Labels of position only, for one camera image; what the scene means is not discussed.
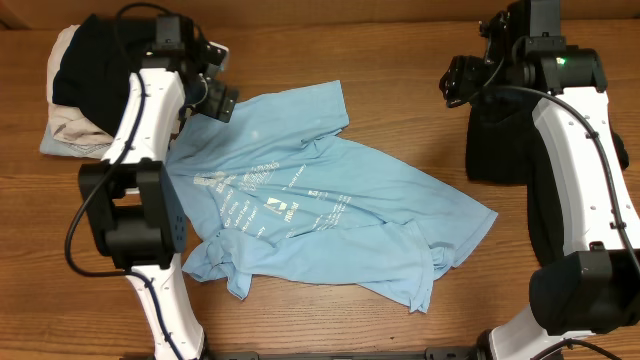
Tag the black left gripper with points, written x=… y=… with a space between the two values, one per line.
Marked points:
x=220 y=103

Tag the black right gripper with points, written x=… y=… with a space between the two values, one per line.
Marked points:
x=455 y=80

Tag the light blue t-shirt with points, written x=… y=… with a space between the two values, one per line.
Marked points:
x=277 y=191

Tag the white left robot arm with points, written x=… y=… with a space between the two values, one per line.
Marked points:
x=133 y=210

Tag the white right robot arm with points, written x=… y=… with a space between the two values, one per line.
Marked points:
x=585 y=293

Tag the black unfolded garment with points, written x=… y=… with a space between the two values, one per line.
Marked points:
x=562 y=150

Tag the black folded garment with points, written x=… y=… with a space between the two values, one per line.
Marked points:
x=94 y=76

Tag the beige folded garment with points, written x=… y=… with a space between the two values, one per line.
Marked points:
x=68 y=124

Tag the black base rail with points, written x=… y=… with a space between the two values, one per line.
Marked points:
x=340 y=355

